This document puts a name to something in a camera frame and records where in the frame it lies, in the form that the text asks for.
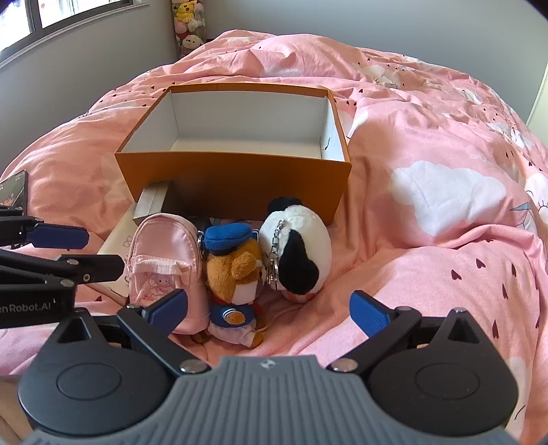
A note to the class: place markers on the smartphone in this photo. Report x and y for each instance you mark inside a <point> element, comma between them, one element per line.
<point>13,188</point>

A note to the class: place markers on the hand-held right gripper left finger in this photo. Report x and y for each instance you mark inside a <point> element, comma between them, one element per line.
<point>169,310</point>

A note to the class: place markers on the window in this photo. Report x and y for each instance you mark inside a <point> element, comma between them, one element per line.
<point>17,21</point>

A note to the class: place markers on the white door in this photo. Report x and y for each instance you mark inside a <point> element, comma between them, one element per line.
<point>542,100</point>

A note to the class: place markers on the pink printed blanket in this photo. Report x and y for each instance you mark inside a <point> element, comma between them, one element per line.
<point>428,128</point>

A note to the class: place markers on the white plush black hat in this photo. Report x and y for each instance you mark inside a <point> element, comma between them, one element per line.
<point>302,231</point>

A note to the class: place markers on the orange cardboard box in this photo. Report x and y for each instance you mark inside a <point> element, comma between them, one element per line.
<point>235,184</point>

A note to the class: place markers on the white rectangular case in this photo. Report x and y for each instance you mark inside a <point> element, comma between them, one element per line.
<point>117,240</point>

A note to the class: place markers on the pink mini backpack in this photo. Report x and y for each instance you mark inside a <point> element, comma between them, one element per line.
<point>165,248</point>

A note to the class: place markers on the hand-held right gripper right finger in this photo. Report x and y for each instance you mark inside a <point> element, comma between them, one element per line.
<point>369,314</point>

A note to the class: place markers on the clear tube of plush toys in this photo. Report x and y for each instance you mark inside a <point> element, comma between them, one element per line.
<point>188,21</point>

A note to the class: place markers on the gold small box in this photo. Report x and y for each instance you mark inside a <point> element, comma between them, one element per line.
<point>150,203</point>

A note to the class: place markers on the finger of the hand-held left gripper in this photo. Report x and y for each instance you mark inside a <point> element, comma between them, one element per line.
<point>92,266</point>
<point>55,236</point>

